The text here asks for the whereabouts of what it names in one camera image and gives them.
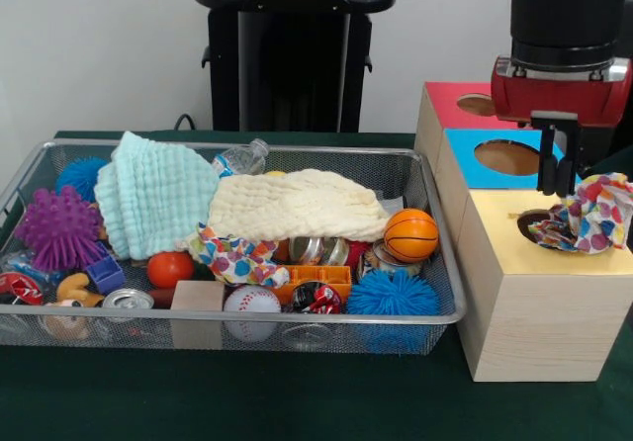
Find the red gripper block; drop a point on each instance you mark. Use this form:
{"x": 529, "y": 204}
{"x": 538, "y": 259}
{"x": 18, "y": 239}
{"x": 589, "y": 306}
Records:
{"x": 544, "y": 97}

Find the polka-dot paper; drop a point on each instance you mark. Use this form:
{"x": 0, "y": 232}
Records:
{"x": 598, "y": 218}
{"x": 232, "y": 258}

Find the wooden three-hole sorting box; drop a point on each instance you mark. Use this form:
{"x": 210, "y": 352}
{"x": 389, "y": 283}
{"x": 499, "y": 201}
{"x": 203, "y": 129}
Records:
{"x": 534, "y": 322}

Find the silver mesh bin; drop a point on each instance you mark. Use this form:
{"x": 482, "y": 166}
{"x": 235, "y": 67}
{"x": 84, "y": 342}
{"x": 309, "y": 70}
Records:
{"x": 123, "y": 339}

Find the orange toy basketball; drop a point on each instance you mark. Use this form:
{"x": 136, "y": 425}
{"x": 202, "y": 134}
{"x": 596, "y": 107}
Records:
{"x": 411, "y": 236}

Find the blue fuzzy ball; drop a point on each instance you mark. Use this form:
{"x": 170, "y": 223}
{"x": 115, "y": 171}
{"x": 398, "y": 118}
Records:
{"x": 79, "y": 176}
{"x": 393, "y": 295}

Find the cream cloth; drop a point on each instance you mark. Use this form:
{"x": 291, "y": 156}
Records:
{"x": 297, "y": 203}

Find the white toy baseball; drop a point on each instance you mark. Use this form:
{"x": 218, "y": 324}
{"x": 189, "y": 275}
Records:
{"x": 252, "y": 300}

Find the dark green tablecloth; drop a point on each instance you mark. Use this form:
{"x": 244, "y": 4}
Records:
{"x": 297, "y": 401}

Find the plain wooden block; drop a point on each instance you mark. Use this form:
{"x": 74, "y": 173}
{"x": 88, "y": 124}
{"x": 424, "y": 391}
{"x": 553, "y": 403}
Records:
{"x": 198, "y": 295}

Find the orange-red ball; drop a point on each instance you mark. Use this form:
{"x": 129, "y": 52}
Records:
{"x": 170, "y": 269}

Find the mint green cloth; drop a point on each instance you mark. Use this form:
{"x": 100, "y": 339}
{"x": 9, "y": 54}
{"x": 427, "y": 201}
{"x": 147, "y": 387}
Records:
{"x": 148, "y": 189}

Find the purple spiky ball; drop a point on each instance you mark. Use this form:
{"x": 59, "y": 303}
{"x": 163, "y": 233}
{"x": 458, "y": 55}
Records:
{"x": 59, "y": 228}

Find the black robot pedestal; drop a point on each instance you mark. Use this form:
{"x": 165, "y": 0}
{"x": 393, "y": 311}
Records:
{"x": 297, "y": 65}

